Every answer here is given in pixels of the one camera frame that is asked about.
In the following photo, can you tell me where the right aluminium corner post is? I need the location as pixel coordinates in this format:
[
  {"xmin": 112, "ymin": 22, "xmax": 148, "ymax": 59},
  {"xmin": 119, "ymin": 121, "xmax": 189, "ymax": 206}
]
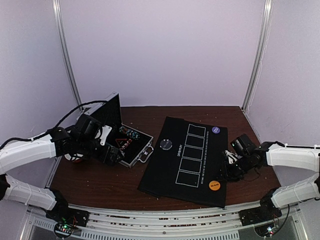
[{"xmin": 242, "ymin": 0, "xmax": 273, "ymax": 113}]

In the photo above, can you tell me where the aluminium poker chip case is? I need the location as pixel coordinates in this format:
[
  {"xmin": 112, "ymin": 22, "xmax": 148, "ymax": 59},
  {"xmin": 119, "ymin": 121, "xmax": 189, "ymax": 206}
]
[{"xmin": 82, "ymin": 92, "xmax": 154, "ymax": 168}]

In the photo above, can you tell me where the black poker table mat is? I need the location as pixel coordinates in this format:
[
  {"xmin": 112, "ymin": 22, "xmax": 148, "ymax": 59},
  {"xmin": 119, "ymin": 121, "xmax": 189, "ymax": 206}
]
[{"xmin": 138, "ymin": 116, "xmax": 228, "ymax": 208}]

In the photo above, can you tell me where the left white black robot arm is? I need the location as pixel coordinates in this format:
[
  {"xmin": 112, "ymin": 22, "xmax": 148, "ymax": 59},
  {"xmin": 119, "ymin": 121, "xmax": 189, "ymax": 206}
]
[{"xmin": 0, "ymin": 114, "xmax": 123, "ymax": 223}]

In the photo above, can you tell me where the clear round dealer button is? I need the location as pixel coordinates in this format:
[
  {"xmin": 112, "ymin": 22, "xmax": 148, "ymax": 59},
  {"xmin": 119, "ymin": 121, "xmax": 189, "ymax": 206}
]
[{"xmin": 159, "ymin": 139, "xmax": 173, "ymax": 151}]

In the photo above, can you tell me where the orange big blind button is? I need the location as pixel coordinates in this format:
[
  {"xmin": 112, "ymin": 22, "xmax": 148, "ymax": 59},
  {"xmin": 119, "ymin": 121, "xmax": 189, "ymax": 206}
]
[{"xmin": 209, "ymin": 180, "xmax": 221, "ymax": 191}]

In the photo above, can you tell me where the red dice set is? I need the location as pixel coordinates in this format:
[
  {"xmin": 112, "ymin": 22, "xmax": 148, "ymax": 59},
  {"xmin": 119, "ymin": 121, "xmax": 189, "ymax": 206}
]
[{"xmin": 120, "ymin": 139, "xmax": 132, "ymax": 151}]

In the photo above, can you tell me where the poker chip row with 100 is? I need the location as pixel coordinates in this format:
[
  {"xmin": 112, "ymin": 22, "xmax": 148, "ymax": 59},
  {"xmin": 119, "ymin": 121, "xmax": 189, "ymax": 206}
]
[{"xmin": 119, "ymin": 126, "xmax": 140, "ymax": 140}]

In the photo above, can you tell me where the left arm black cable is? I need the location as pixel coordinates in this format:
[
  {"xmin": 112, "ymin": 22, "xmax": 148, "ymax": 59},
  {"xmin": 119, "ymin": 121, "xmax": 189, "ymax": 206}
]
[{"xmin": 0, "ymin": 100, "xmax": 108, "ymax": 151}]

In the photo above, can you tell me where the orange white bowl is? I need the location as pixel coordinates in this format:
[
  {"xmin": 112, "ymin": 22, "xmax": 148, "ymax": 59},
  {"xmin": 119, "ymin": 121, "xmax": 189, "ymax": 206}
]
[{"xmin": 64, "ymin": 153, "xmax": 84, "ymax": 163}]

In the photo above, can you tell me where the purple small blind button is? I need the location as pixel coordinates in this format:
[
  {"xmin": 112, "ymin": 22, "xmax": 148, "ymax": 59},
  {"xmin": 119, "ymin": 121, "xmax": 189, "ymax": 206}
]
[{"xmin": 211, "ymin": 126, "xmax": 221, "ymax": 134}]

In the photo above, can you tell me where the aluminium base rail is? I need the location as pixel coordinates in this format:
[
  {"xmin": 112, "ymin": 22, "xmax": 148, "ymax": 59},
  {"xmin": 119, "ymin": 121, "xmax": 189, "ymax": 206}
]
[{"xmin": 21, "ymin": 196, "xmax": 307, "ymax": 240}]

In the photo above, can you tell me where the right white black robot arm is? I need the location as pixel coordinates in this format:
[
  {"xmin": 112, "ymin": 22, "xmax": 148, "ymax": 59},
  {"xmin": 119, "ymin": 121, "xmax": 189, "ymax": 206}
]
[{"xmin": 222, "ymin": 134, "xmax": 320, "ymax": 221}]

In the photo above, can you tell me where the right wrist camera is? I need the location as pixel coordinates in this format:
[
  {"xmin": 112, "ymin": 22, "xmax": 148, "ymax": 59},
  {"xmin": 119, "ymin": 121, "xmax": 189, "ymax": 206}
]
[{"xmin": 223, "ymin": 150, "xmax": 238, "ymax": 165}]

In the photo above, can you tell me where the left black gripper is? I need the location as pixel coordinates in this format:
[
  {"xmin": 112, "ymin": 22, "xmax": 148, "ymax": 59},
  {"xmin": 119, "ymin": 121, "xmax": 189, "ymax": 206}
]
[{"xmin": 76, "ymin": 137, "xmax": 123, "ymax": 166}]

